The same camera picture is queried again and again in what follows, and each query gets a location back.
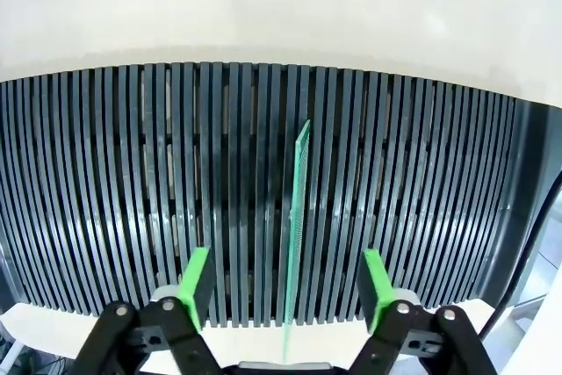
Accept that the green-tipped right gripper right finger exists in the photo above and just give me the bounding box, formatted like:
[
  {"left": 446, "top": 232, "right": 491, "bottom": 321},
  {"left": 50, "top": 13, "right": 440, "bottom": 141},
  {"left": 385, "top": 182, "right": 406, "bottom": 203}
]
[{"left": 346, "top": 248, "right": 490, "bottom": 375}]

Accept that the green-tipped right gripper left finger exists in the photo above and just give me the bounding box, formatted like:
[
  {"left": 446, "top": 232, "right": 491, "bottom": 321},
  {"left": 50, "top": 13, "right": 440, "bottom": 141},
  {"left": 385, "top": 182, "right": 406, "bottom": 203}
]
[{"left": 76, "top": 246, "right": 223, "bottom": 375}]

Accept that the green perforated circuit board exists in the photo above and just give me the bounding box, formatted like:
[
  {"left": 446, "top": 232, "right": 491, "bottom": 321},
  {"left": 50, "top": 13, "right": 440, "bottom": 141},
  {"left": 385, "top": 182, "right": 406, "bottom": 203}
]
[{"left": 278, "top": 119, "right": 314, "bottom": 368}]

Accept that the black slotted board rack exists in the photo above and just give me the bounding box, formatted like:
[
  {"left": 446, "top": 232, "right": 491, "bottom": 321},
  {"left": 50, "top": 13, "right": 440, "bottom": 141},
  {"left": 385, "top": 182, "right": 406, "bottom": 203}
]
[{"left": 0, "top": 61, "right": 562, "bottom": 328}]

